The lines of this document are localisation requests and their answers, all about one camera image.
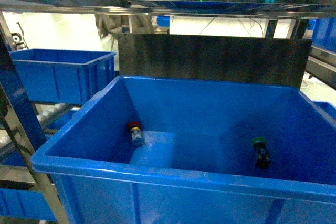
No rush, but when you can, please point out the blue bin on left shelf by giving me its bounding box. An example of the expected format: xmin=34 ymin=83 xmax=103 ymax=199
xmin=31 ymin=77 xmax=335 ymax=223

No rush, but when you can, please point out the small blue bin behind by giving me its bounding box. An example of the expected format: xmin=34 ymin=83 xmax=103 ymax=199
xmin=10 ymin=49 xmax=117 ymax=105

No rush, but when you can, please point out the green push button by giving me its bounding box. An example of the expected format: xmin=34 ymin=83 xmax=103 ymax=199
xmin=252 ymin=137 xmax=271 ymax=169

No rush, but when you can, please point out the black backing panel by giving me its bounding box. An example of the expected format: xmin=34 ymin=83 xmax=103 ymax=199
xmin=118 ymin=34 xmax=311 ymax=88

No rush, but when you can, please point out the upper steel shelf rail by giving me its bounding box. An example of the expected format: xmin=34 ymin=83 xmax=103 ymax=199
xmin=1 ymin=0 xmax=335 ymax=19

